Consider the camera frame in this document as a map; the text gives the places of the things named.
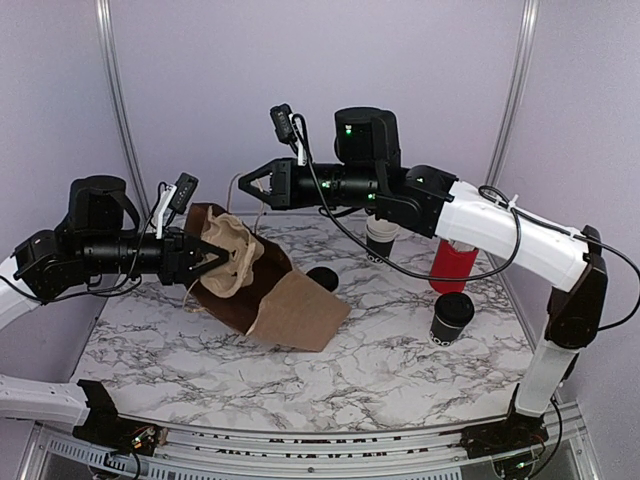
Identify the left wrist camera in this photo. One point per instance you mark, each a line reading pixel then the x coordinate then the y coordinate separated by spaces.
pixel 173 200

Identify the right aluminium frame post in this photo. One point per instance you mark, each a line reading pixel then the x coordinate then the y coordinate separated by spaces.
pixel 517 86

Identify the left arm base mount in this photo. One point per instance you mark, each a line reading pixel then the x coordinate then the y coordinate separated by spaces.
pixel 104 425

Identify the stack of black paper cups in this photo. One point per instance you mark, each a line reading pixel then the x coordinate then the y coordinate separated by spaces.
pixel 380 237

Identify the stack of black cup lids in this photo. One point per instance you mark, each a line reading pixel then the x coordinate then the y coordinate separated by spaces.
pixel 325 277

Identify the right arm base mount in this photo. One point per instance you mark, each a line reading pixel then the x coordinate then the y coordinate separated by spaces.
pixel 515 431

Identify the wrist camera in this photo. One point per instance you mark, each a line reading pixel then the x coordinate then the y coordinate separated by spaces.
pixel 173 200
pixel 288 132

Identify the front aluminium rail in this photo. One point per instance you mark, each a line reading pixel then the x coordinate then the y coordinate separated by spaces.
pixel 445 452

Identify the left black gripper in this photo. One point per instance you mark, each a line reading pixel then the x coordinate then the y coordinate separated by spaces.
pixel 175 261

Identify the left aluminium frame post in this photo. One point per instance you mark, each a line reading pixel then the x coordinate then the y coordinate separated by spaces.
pixel 111 64

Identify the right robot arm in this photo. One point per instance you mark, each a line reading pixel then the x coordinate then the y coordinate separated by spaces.
pixel 368 175

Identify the red cup with sugar packets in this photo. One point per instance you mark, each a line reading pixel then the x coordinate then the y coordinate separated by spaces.
pixel 452 261

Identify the brown paper bag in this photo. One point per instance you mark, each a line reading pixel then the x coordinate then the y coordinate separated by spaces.
pixel 282 306

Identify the single black paper cup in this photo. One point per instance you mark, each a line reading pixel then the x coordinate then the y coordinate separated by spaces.
pixel 443 334

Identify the aluminium frame post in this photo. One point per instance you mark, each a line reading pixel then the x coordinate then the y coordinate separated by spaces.
pixel 111 64
pixel 517 86

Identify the brown pulp cup carrier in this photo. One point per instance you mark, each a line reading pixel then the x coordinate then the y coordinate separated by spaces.
pixel 228 232

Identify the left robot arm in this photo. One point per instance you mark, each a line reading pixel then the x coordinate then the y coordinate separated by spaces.
pixel 100 245

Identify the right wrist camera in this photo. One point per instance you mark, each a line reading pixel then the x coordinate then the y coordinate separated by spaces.
pixel 288 132

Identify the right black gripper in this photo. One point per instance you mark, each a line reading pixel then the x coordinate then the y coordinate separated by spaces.
pixel 284 189

